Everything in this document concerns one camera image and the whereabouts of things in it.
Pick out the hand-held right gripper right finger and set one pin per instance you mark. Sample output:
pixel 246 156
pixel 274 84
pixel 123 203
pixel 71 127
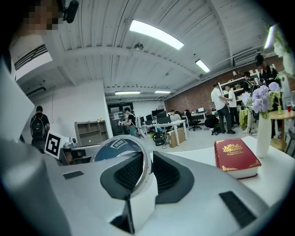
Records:
pixel 170 177

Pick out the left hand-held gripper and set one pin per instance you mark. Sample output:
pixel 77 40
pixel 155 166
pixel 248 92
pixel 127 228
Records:
pixel 54 145

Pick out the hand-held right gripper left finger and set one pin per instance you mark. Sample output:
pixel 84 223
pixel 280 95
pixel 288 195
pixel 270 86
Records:
pixel 119 177

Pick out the grey tape roll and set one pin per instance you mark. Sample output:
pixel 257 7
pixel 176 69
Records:
pixel 119 147

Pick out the wooden shelf cabinet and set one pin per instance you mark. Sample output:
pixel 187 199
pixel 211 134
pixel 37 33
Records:
pixel 79 133

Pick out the cardboard box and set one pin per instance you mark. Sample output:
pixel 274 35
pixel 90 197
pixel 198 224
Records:
pixel 176 138

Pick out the black yellow vacuum cleaner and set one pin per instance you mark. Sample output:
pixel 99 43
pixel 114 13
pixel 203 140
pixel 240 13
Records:
pixel 159 138

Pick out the long white desk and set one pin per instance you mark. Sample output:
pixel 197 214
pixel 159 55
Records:
pixel 166 125

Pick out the black framed glass door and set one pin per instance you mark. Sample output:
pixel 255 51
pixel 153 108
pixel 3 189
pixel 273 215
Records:
pixel 115 119

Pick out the black office chair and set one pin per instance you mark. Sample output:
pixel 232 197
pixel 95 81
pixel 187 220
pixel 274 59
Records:
pixel 192 119

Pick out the large black monitor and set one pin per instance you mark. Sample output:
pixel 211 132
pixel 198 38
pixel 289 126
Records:
pixel 159 114

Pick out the black green backpack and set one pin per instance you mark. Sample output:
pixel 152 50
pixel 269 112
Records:
pixel 216 131

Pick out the red hardcover book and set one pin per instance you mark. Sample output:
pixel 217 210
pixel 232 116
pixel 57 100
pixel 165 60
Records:
pixel 235 156

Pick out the short white desk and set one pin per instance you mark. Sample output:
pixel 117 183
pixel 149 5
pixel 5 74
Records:
pixel 198 114

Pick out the long ceiling light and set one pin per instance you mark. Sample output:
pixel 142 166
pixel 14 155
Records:
pixel 202 65
pixel 162 92
pixel 127 92
pixel 156 34
pixel 269 37

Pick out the ceiling air vent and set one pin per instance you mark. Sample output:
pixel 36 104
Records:
pixel 32 57

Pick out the yellow green cloth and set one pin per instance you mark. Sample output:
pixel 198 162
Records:
pixel 243 117

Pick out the white ceramic vase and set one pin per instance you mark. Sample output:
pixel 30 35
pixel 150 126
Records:
pixel 263 138

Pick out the white shelf unit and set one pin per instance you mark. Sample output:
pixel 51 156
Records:
pixel 237 80

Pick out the purple flower bouquet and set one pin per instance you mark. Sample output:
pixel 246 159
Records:
pixel 260 99

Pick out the person's face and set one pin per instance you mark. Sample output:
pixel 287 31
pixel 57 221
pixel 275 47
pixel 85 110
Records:
pixel 39 18

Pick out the round wooden side table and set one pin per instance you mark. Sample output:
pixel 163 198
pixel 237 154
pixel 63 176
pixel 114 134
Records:
pixel 285 114

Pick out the white flower bouquet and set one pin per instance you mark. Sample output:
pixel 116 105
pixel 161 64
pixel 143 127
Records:
pixel 287 62

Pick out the black head-mounted camera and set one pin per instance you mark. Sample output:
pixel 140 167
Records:
pixel 71 11

